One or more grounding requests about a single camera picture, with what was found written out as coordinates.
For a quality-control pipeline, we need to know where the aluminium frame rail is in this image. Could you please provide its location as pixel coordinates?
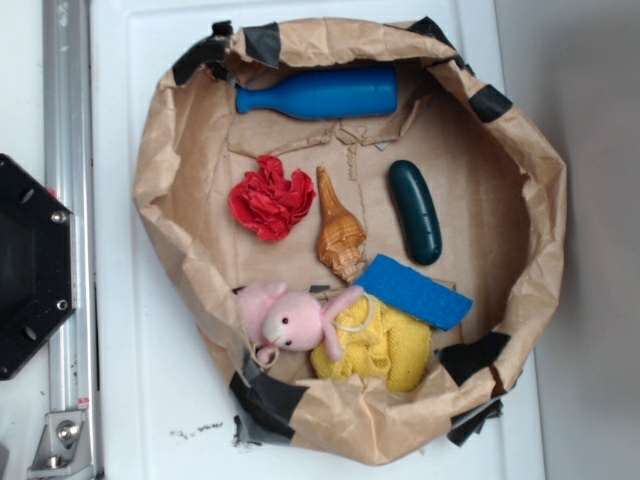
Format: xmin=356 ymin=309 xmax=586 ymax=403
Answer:
xmin=42 ymin=1 xmax=104 ymax=479

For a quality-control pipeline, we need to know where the dark green plastic pickle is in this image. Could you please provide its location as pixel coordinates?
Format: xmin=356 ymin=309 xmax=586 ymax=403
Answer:
xmin=388 ymin=160 xmax=443 ymax=265

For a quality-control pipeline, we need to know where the blue sponge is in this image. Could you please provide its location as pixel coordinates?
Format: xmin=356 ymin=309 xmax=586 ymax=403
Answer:
xmin=354 ymin=255 xmax=473 ymax=331

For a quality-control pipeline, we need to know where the blue plastic bowling pin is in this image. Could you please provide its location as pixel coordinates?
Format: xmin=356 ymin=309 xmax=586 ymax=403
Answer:
xmin=236 ymin=65 xmax=398 ymax=120

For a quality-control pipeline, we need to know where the pink plush bunny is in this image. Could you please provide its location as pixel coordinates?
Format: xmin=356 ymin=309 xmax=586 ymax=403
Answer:
xmin=237 ymin=282 xmax=364 ymax=366

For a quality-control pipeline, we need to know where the brown spiral seashell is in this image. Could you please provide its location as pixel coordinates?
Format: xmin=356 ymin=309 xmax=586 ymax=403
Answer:
xmin=316 ymin=166 xmax=367 ymax=284

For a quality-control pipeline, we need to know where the metal corner bracket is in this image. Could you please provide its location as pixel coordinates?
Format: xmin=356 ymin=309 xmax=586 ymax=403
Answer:
xmin=27 ymin=410 xmax=95 ymax=479

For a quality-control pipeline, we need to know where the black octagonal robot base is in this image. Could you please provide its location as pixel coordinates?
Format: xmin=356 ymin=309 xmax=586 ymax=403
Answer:
xmin=1 ymin=154 xmax=75 ymax=381

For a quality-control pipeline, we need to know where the red crumpled paper flower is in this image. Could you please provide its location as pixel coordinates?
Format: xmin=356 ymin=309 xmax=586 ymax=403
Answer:
xmin=228 ymin=155 xmax=316 ymax=242

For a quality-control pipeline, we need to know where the yellow knitted cloth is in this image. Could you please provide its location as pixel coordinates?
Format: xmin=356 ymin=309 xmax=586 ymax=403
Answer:
xmin=310 ymin=294 xmax=432 ymax=393

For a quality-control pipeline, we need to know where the brown paper bag bin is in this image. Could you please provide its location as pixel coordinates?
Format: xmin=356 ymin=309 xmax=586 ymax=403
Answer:
xmin=133 ymin=18 xmax=567 ymax=465

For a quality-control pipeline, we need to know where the white plastic tray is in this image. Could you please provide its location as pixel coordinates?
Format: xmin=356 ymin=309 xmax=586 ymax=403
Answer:
xmin=90 ymin=1 xmax=545 ymax=479

